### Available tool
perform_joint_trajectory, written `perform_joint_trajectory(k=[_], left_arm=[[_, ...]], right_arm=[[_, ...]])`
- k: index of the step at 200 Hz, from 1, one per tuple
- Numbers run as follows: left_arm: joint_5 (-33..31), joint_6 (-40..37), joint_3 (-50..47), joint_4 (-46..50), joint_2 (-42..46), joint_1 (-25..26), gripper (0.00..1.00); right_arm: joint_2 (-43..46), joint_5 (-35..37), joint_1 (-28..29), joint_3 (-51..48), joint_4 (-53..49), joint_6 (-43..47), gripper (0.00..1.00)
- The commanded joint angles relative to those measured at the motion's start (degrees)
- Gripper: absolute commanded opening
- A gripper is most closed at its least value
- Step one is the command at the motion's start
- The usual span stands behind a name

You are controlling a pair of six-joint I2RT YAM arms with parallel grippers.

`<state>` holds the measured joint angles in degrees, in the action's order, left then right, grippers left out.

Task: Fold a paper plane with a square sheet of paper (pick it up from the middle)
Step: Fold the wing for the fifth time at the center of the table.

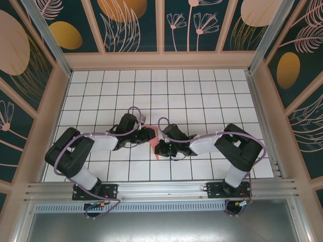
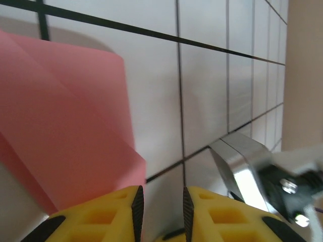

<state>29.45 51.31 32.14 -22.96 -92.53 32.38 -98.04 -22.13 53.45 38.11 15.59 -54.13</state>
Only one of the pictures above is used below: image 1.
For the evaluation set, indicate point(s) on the aluminium corner post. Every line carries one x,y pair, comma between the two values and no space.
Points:
50,43
267,35

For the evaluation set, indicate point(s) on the aluminium side rail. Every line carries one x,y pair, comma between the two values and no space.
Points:
265,121

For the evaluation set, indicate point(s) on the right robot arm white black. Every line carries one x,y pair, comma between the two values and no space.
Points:
204,146

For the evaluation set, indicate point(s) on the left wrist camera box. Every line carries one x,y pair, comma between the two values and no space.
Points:
142,119

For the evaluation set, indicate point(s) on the wall panel pink flowers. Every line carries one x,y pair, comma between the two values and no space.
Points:
191,25

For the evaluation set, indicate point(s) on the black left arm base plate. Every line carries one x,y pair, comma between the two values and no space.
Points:
111,191

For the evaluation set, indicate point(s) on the wall panel pale circle leaves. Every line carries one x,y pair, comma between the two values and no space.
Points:
247,25

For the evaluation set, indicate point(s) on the grey metal sheet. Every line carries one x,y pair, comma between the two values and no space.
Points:
161,227

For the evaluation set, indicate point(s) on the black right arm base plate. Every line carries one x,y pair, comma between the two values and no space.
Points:
214,190

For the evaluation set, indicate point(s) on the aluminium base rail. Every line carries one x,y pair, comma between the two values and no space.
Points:
161,189

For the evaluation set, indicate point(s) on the small circuit board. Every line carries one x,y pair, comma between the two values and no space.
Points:
94,205
243,204

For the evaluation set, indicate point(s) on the wall panel orange circle leaves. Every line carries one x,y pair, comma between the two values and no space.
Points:
121,25

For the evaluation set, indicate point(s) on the pink cloth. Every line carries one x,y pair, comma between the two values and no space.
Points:
153,144

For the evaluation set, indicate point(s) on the wall panel orange oval fern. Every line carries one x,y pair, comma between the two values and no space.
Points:
302,50

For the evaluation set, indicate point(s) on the wall panel small orange oval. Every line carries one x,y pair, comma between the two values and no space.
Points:
75,15

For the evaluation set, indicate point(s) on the wall panel single flower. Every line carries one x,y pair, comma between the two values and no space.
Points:
12,131

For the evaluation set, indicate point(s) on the wall panel pink leaf outlines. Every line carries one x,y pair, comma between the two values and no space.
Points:
308,131

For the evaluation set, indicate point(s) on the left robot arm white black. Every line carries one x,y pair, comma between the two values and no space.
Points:
103,143

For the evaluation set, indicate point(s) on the wall panel large pale oval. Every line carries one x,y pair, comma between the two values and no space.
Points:
20,50

